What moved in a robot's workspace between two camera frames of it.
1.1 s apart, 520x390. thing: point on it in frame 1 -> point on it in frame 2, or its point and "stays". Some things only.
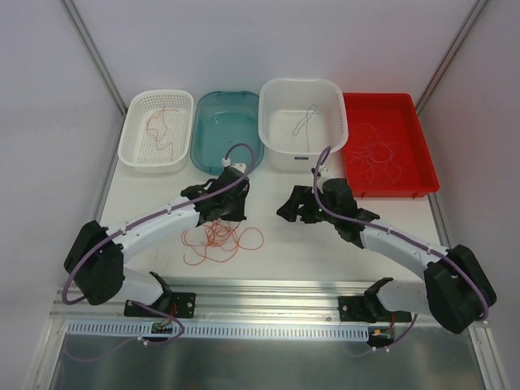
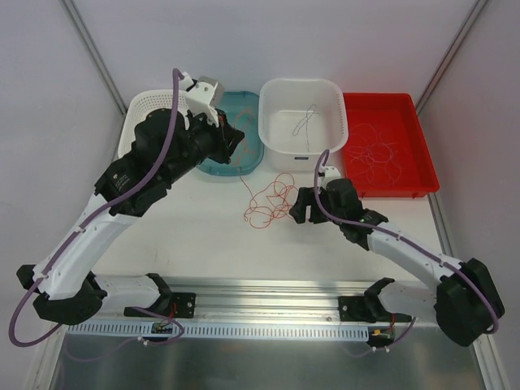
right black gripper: x=308 y=207 stays
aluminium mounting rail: x=253 y=300 stays
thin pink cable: x=373 y=152 stays
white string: x=311 y=110 stays
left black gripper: x=227 y=207 -> x=221 y=138
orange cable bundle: x=224 y=241 -> x=271 y=201
